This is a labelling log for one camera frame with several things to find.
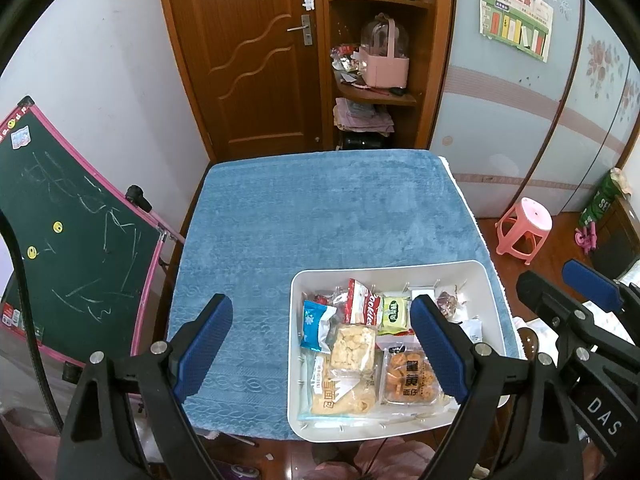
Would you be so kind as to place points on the white door hook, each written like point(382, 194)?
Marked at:
point(308, 1)

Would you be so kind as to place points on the folded pink cloths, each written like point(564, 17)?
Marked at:
point(360, 115)

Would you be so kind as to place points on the large sliced bread packet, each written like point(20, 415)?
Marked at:
point(340, 397)

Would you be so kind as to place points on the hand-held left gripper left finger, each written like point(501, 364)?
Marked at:
point(202, 350)

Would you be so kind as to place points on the light blue floral wardrobe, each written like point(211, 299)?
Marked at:
point(500, 125)

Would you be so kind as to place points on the pink toy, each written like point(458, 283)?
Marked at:
point(586, 237)

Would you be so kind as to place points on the blue table cloth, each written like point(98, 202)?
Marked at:
point(325, 210)

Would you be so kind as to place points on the pile of snack wrappers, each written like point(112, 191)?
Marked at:
point(347, 62)

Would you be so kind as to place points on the brown wooden door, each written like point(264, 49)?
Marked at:
point(240, 100)

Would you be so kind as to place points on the clear orange pastry pack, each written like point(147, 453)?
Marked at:
point(407, 375)

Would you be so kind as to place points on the green snack packet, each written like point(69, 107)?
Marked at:
point(395, 316)

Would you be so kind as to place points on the pink plastic stool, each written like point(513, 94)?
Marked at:
point(530, 215)

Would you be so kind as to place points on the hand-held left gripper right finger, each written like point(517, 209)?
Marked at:
point(440, 355)

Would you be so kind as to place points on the green bag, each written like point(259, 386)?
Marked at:
point(602, 200)

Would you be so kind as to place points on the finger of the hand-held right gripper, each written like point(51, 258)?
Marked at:
point(550, 302)
point(595, 287)

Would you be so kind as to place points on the white plastic tray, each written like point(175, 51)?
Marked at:
point(475, 275)

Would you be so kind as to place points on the white packet with red stripe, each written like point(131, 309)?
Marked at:
point(472, 330)

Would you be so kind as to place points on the puffed rice cake packet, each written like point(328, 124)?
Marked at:
point(352, 349)

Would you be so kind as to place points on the blue white snack packet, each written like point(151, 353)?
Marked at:
point(315, 327)

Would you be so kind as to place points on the white checkered bedding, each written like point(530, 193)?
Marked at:
point(539, 329)

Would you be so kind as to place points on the clear dried fruit packet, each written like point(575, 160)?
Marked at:
point(450, 302)

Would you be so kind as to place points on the dark wooden cabinet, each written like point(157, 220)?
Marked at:
point(620, 240)

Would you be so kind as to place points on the wooden corner shelf unit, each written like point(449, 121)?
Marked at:
point(430, 85)

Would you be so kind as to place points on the green chalkboard easel pink frame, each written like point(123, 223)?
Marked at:
point(75, 240)

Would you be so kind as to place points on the wall poster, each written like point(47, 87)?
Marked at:
point(515, 20)

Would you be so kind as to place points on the white red snack packet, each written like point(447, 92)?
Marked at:
point(362, 305)

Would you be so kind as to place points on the pink cloth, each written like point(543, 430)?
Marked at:
point(390, 460)

